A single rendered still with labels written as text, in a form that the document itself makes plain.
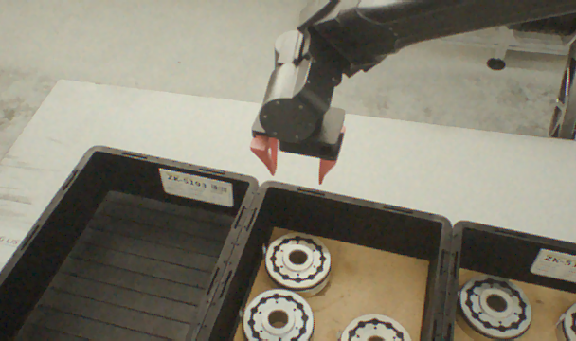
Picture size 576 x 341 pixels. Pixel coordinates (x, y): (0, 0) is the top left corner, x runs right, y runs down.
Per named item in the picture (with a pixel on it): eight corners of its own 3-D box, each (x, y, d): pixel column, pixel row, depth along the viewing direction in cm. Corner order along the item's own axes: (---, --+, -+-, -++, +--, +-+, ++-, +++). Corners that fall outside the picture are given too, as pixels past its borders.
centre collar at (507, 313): (478, 286, 88) (479, 283, 88) (513, 295, 87) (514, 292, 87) (477, 314, 85) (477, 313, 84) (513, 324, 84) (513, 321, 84)
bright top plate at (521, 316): (461, 269, 91) (462, 267, 90) (531, 286, 89) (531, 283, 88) (456, 327, 84) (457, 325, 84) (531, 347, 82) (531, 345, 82)
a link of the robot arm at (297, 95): (395, 34, 62) (340, -23, 58) (392, 103, 54) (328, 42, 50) (314, 93, 69) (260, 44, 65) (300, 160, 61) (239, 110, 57)
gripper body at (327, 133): (334, 155, 68) (339, 106, 63) (250, 141, 70) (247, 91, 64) (345, 120, 72) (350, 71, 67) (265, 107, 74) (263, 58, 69)
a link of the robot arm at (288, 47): (331, 24, 63) (279, 19, 64) (324, 61, 58) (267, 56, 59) (327, 76, 68) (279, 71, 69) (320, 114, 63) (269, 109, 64)
